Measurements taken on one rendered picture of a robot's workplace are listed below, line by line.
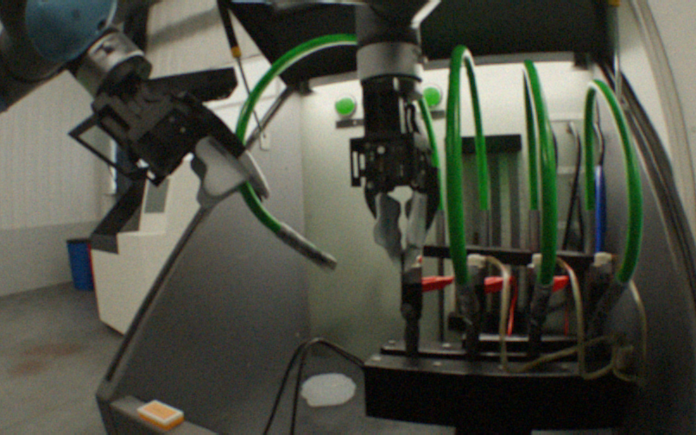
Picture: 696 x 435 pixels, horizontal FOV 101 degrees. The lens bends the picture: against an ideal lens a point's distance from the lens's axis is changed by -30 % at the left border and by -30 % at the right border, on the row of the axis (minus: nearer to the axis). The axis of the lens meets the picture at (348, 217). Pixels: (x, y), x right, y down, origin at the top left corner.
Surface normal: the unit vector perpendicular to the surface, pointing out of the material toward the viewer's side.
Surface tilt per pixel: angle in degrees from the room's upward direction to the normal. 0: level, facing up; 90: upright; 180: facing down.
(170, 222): 90
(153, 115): 77
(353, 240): 90
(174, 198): 90
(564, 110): 90
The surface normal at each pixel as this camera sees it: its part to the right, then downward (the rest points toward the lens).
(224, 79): 0.54, -0.17
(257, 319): 0.91, -0.02
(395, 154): -0.40, 0.07
